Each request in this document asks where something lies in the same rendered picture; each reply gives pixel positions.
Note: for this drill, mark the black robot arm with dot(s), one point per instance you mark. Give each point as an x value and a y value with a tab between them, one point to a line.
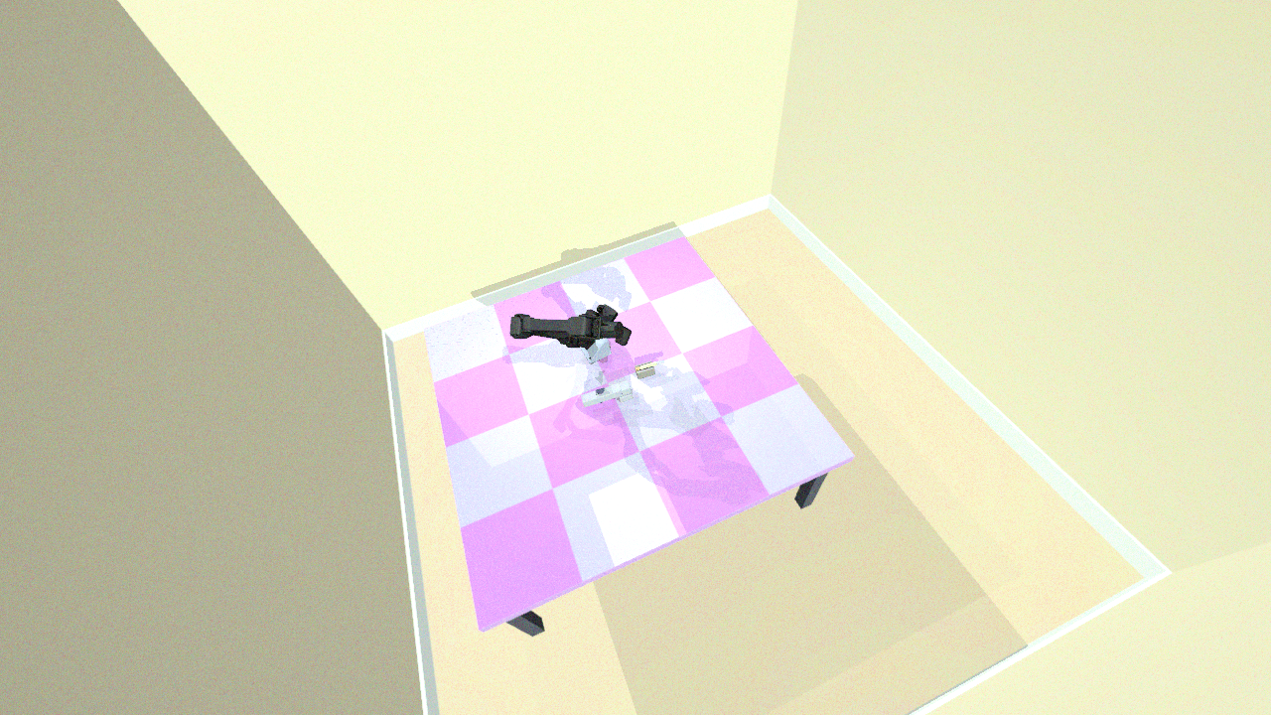
574	332

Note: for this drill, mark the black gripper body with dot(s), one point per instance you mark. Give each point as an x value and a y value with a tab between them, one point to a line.
623	341

